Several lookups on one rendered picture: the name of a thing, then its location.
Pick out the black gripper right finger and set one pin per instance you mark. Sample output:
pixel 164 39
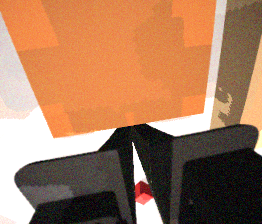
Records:
pixel 162 156

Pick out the red cube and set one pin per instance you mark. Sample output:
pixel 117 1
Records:
pixel 143 192

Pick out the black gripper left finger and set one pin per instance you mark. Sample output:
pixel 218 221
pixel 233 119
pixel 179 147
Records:
pixel 110 168

